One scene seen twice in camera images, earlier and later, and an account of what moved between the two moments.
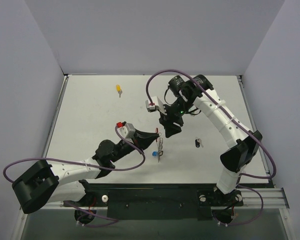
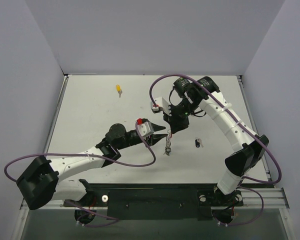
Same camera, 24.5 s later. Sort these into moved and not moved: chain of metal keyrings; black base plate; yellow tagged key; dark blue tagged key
Moved: chain of metal keyrings
Not moved: yellow tagged key; black base plate; dark blue tagged key
